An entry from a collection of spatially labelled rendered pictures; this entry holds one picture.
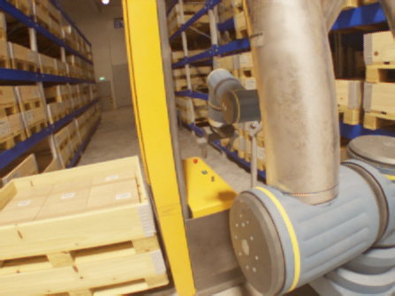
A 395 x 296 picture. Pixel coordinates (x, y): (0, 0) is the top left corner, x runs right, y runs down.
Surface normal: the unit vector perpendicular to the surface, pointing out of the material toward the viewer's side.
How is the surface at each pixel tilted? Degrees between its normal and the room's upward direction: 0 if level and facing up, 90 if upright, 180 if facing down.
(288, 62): 83
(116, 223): 90
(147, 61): 90
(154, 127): 90
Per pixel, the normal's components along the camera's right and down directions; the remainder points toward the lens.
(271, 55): -0.74, 0.19
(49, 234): 0.30, 0.26
